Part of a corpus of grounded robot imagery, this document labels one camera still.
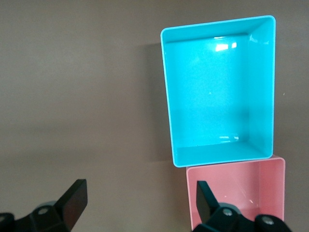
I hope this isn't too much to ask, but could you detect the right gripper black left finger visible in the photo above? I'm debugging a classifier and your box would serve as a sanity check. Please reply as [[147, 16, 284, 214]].
[[0, 178, 88, 232]]

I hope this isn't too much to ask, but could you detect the blue plastic bin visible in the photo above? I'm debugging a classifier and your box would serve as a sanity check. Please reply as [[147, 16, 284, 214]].
[[160, 15, 277, 168]]

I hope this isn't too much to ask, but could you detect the pink plastic bin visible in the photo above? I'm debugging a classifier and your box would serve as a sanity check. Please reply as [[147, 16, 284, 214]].
[[185, 156, 286, 232]]

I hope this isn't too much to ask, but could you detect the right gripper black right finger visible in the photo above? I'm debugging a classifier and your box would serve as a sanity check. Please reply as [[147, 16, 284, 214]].
[[193, 180, 293, 232]]

